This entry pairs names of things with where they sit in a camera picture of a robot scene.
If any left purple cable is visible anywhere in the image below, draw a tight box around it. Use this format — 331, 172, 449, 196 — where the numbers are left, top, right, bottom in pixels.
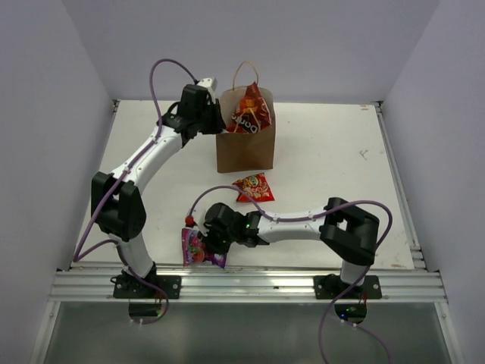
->
72, 58, 200, 325

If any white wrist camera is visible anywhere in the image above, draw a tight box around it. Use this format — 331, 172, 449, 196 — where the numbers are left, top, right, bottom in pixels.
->
185, 215, 208, 235
196, 77, 217, 98

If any aluminium rail frame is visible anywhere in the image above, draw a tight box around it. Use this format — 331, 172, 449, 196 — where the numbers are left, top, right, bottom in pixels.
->
32, 103, 465, 363

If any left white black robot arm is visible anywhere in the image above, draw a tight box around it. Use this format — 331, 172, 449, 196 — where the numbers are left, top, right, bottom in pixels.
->
91, 78, 225, 298

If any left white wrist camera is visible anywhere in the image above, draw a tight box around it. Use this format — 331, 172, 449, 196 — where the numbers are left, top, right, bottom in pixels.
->
196, 77, 217, 98

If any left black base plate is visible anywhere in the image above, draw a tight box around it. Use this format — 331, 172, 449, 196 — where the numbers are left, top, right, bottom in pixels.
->
110, 271, 182, 300

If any small red popcorn snack bag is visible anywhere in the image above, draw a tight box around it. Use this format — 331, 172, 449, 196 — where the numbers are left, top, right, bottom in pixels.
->
232, 172, 275, 203

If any brown paper bag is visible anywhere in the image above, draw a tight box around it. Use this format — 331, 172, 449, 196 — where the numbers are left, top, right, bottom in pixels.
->
216, 75, 276, 174

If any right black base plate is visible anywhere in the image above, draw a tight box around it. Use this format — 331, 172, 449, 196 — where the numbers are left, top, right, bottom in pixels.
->
313, 274, 383, 300

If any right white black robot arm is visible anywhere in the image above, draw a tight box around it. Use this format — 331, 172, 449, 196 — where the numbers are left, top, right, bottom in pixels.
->
199, 197, 380, 298

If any red Doritos chip bag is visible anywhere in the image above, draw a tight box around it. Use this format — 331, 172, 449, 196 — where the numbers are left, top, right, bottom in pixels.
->
227, 82, 273, 133

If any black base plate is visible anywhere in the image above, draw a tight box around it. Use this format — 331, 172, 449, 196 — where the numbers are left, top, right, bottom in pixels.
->
110, 271, 182, 300
313, 274, 383, 300

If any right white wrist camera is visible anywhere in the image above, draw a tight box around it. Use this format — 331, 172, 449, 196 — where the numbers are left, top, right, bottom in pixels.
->
185, 215, 208, 235

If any purple Fox's candy bag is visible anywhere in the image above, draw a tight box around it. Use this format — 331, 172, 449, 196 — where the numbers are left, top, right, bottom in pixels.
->
181, 227, 227, 268

